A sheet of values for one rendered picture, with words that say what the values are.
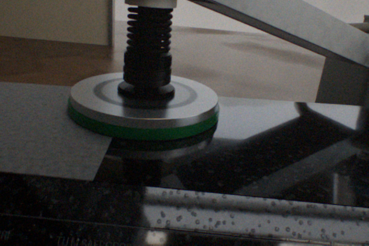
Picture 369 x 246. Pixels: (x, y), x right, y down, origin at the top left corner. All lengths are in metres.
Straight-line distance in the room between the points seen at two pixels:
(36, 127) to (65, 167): 0.10
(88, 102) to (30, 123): 0.08
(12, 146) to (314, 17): 0.44
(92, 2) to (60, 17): 0.56
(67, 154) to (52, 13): 5.25
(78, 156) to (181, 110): 0.14
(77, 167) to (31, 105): 0.19
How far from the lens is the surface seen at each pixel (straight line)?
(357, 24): 1.07
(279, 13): 0.49
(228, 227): 0.31
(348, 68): 1.50
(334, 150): 0.45
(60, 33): 5.58
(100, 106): 0.42
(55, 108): 0.49
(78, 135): 0.41
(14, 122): 0.46
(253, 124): 0.47
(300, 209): 0.33
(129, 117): 0.39
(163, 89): 0.47
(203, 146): 0.39
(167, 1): 0.43
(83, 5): 5.41
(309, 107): 0.60
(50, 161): 0.36
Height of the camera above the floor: 0.98
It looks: 20 degrees down
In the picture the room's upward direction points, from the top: 5 degrees clockwise
